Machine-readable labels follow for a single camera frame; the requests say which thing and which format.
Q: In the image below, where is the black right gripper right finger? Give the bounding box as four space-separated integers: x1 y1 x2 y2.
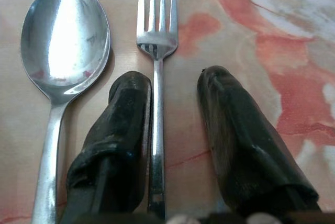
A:
196 65 322 218

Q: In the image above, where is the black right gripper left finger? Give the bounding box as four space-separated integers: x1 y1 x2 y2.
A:
59 71 154 222

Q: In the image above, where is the stainless steel fork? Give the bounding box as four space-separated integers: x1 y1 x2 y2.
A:
136 0 180 221

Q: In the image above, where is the stainless steel spoon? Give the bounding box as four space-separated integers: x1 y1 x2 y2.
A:
20 0 111 224

